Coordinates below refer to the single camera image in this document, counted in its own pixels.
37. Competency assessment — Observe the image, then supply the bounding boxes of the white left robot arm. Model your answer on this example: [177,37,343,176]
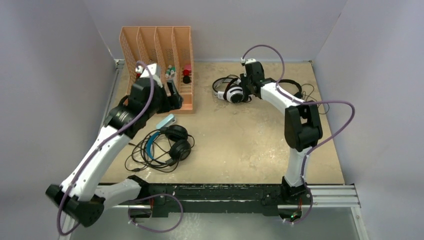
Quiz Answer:
[45,76,183,236]

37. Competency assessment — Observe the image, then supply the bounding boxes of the peach plastic file organizer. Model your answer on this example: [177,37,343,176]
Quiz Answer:
[119,26,195,114]

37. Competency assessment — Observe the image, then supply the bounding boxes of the clear plastic packaged item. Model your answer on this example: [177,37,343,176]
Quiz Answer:
[166,73,176,89]

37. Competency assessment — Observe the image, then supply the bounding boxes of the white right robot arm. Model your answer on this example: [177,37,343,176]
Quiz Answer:
[240,58,323,204]

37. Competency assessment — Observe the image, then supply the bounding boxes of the small black on-ear headphones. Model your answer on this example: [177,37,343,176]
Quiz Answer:
[280,79,303,99]

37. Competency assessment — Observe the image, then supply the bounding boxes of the light blue stapler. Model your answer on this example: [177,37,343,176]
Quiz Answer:
[156,113,177,130]

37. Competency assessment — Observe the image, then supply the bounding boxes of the black cable of blue headphones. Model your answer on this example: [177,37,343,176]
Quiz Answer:
[124,129,196,174]

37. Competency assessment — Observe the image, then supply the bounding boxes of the black and blue headphones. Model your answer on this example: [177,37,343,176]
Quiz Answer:
[145,124,192,166]

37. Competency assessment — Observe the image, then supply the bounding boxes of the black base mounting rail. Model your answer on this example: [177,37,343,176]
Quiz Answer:
[115,183,314,220]

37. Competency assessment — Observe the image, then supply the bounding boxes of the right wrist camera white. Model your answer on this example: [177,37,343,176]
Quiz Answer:
[240,58,257,66]

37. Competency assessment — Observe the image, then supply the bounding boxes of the red cap right slot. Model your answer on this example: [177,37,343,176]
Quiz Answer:
[182,69,192,76]

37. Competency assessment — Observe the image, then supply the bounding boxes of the black cap right slot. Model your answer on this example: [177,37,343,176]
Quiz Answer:
[182,75,191,84]

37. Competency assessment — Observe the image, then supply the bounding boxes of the thin black headphone cable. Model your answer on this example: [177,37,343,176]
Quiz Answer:
[298,82,331,116]

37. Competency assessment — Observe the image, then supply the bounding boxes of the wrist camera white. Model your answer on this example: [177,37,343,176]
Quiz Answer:
[135,61,163,88]
[240,58,257,66]

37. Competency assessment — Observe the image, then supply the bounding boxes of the white and black headphones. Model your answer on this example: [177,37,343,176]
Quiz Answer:
[212,74,252,104]

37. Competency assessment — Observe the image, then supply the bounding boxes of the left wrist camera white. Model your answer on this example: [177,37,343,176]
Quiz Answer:
[135,61,163,88]

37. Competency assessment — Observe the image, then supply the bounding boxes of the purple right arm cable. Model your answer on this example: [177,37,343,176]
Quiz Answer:
[241,44,356,226]

